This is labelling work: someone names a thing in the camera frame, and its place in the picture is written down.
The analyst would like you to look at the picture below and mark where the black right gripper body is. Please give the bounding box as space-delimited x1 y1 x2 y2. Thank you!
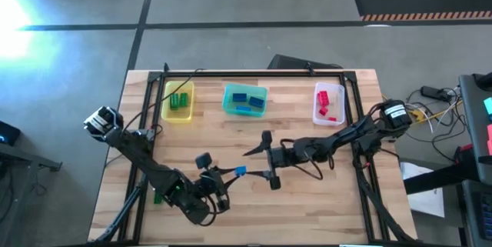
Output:
262 130 299 191

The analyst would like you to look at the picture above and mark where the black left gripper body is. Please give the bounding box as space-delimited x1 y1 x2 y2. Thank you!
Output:
194 152 231 213

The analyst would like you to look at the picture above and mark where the large red toy block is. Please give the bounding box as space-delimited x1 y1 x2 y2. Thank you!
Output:
316 90 331 108

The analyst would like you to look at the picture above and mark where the teal translucent plastic bin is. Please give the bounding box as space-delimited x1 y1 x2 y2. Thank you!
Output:
221 82 268 118

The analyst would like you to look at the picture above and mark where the yellow translucent plastic bin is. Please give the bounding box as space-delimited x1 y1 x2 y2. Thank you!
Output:
160 80 195 124

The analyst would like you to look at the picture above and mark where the clear plastic bin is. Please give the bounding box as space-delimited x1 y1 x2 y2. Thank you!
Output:
311 81 347 127

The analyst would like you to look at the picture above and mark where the white paper sheet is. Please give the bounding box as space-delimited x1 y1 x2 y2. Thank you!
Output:
399 161 446 219

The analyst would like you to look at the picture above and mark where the black power adapter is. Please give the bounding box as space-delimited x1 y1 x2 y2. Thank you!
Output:
421 85 449 102

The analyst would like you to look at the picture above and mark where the red and black clamp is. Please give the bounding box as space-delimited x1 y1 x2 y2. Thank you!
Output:
454 143 474 163

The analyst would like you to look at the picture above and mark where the black hazard-striped floor mat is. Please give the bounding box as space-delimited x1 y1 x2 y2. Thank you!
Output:
351 0 492 22

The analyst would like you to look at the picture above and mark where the black device with blue light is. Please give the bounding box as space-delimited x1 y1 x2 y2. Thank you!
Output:
0 120 22 147

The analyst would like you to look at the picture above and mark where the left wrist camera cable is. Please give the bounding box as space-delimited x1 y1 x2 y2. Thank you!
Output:
199 173 231 227

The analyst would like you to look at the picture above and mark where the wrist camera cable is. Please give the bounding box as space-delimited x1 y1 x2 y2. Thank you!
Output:
199 173 231 227
280 138 324 181

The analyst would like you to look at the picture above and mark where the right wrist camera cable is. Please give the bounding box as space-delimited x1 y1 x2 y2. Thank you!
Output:
280 138 324 181

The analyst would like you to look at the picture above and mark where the black aluminium table frame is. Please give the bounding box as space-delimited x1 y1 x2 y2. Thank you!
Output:
91 70 418 245

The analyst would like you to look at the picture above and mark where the thin black cable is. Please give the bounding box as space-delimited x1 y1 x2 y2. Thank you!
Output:
121 68 207 132

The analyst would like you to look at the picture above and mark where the yellow cable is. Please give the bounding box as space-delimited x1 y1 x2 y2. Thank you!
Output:
407 100 464 122

